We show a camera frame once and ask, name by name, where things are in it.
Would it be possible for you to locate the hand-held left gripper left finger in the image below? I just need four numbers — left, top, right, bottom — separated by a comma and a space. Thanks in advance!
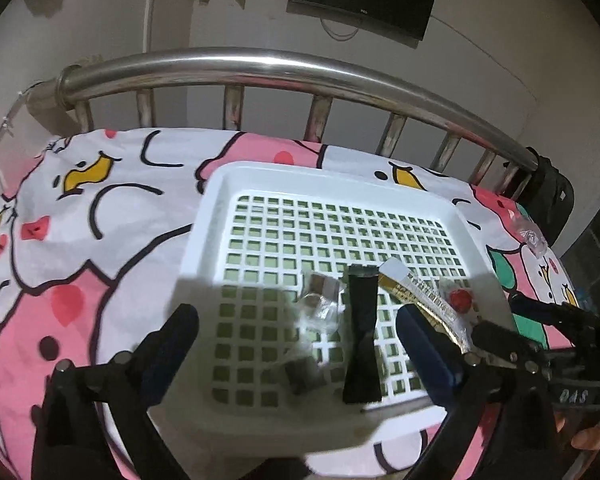
30, 304, 201, 480

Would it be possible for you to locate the clear-wrapped brown pastry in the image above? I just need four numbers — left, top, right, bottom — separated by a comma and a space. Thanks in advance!
299, 269, 345, 335
282, 352, 328, 397

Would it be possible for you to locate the pink cartoon printed blanket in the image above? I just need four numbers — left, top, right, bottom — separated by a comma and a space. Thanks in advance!
0, 127, 581, 480

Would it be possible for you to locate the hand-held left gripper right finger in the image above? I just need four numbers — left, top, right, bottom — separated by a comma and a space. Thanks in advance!
395, 305, 561, 480

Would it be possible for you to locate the white wall pipe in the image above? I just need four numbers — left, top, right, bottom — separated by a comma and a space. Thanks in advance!
142, 0, 156, 56

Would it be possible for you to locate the person's right hand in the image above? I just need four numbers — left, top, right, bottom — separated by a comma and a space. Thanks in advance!
552, 405, 600, 466

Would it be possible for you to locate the black sachet strip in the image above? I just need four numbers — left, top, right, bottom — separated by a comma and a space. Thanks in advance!
341, 264, 383, 405

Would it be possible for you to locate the crumpled clear plastic wrapper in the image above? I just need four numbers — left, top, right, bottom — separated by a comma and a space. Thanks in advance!
512, 220, 551, 258

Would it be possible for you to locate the metal bed rail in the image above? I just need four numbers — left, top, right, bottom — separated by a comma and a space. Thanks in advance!
55, 47, 541, 191

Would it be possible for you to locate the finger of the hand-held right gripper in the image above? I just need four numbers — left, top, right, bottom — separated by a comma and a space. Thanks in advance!
465, 321, 551, 376
511, 294, 600, 341

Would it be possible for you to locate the large white gold sachet packet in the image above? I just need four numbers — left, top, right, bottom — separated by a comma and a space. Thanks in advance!
377, 259, 476, 356

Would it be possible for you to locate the red candy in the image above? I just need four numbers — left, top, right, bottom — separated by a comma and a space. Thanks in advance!
440, 280, 481, 321

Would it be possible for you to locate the white perforated plastic tray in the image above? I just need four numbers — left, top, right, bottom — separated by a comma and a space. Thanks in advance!
147, 160, 513, 448

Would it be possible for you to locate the black bag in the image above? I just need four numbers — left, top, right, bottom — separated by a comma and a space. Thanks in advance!
520, 147, 576, 246

